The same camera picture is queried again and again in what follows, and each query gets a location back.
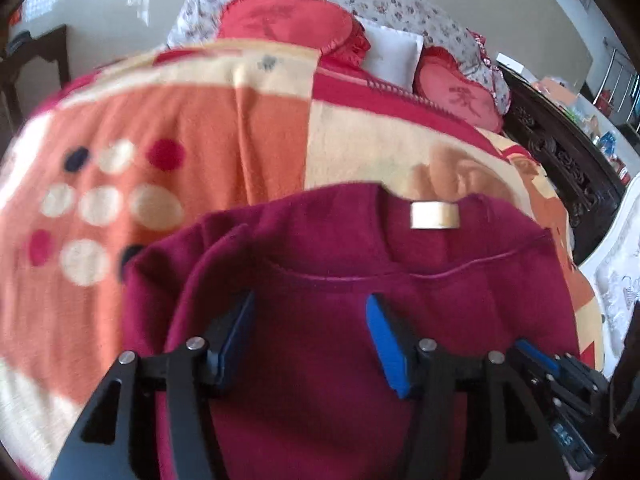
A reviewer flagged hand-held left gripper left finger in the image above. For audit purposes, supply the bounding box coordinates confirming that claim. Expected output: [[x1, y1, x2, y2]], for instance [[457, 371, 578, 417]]
[[49, 290, 258, 480]]

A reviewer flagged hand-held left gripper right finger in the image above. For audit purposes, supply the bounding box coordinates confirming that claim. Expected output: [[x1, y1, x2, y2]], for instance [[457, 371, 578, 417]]
[[365, 292, 572, 480]]

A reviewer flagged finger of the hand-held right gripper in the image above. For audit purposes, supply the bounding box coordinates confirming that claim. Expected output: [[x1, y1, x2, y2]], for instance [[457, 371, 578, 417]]
[[509, 338, 610, 403]]

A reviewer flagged maroon sweater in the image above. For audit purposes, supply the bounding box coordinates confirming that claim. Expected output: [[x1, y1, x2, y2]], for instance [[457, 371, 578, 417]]
[[120, 182, 585, 480]]

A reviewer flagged white ornate chair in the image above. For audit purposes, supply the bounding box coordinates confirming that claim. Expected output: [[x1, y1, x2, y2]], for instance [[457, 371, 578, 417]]
[[579, 171, 640, 377]]

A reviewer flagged dark carved wooden headboard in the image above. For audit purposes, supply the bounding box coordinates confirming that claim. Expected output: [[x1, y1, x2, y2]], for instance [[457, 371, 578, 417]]
[[495, 64, 629, 263]]

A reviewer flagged orange red printed blanket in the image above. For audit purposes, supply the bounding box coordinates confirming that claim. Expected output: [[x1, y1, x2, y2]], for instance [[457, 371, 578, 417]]
[[0, 40, 607, 477]]

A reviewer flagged pile of colourful small things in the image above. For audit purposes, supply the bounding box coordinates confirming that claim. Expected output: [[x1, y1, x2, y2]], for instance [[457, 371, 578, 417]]
[[531, 74, 640, 187]]

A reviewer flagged red heart-shaped pillow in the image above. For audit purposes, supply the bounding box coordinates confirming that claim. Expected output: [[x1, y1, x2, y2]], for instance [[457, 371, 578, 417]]
[[215, 0, 372, 69], [412, 46, 504, 134]]

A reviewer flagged white pillow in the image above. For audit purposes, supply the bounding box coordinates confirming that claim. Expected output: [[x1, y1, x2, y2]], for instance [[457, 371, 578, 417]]
[[357, 16, 427, 94]]

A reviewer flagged dark wooden side table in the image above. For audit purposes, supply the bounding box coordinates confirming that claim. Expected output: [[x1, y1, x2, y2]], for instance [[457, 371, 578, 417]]
[[0, 24, 72, 133]]

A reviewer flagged floral quilt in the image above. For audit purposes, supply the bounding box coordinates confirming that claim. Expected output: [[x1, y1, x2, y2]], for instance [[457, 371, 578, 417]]
[[166, 0, 512, 113]]

